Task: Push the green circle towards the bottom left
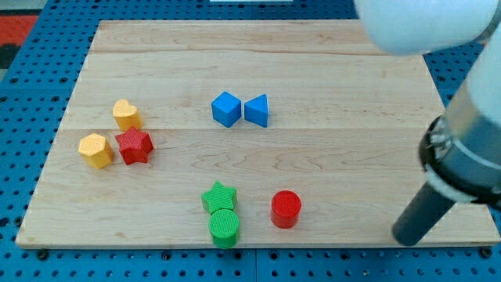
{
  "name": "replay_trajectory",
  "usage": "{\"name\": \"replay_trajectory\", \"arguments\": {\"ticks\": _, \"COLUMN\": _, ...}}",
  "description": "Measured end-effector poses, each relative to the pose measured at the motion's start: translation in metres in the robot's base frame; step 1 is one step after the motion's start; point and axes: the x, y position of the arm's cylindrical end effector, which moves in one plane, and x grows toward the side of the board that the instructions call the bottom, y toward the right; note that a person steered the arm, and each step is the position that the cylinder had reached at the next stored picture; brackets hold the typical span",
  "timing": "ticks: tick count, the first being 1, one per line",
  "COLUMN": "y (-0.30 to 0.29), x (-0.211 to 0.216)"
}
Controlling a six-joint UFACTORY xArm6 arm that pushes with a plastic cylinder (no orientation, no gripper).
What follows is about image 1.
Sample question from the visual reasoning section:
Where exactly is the blue triangle block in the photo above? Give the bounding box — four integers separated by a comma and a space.
244, 94, 269, 128

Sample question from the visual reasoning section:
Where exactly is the blue cube block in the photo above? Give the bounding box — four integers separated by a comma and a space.
211, 92, 241, 128

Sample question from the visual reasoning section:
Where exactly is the green star block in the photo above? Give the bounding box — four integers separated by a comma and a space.
201, 181, 237, 215

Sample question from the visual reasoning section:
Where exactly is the wooden board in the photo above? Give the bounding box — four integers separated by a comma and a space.
15, 20, 501, 250

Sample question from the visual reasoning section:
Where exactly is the red cylinder block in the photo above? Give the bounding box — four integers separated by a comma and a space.
270, 190, 302, 229

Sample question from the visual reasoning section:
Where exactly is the green cylinder block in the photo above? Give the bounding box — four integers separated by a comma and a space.
208, 209, 240, 249

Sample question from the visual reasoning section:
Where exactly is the red star block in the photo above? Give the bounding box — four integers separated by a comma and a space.
115, 126, 154, 165

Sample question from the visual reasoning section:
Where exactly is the yellow heart block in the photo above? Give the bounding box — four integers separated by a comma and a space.
112, 99, 143, 132

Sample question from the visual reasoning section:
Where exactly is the yellow hexagon block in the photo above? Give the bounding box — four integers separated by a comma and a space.
78, 133, 114, 169

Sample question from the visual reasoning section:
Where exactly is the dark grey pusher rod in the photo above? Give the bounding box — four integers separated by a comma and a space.
392, 183, 456, 247

